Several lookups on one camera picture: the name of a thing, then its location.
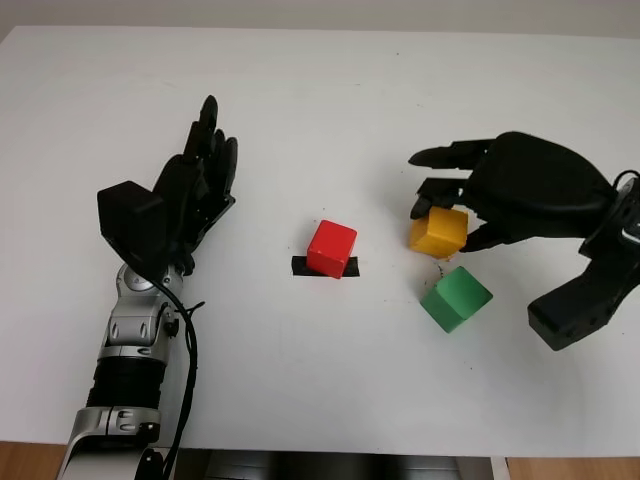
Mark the dark robot torso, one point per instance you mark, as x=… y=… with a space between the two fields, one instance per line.
x=350 y=467

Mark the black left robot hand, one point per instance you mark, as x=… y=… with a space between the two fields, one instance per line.
x=185 y=200

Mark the red cube block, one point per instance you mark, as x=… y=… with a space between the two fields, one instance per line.
x=330 y=247

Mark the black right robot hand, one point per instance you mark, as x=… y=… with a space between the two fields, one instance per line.
x=535 y=185

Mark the yellow cube block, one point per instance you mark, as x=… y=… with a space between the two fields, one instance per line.
x=440 y=232

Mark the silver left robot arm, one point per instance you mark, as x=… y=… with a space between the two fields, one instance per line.
x=130 y=330

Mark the green cube block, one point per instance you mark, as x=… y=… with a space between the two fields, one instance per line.
x=456 y=300

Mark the black tape strip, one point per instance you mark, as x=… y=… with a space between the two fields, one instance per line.
x=299 y=266

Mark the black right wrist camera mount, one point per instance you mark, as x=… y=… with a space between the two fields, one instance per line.
x=580 y=310

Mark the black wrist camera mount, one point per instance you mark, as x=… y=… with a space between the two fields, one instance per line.
x=130 y=220
x=580 y=310

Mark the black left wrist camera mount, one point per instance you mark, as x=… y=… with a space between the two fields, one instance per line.
x=130 y=220

